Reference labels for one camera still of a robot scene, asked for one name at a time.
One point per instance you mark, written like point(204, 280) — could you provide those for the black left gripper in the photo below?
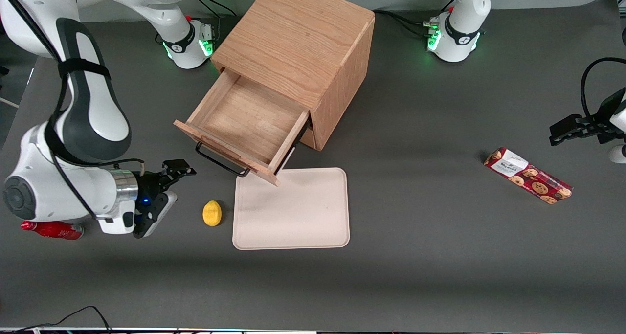
point(602, 123)

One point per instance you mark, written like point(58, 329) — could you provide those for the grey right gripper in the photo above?
point(148, 183)

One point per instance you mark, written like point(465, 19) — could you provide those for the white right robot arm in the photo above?
point(93, 114)

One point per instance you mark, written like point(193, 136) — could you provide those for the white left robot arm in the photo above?
point(459, 35)

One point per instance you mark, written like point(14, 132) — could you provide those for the wooden drawer cabinet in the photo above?
point(298, 35)

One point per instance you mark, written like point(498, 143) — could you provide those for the yellow lemon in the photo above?
point(212, 213)

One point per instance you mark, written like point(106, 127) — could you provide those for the red cookie box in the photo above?
point(528, 176)

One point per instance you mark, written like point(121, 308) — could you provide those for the beige rectangular tray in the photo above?
point(298, 211)

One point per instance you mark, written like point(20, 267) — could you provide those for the red bottle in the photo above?
point(56, 231)

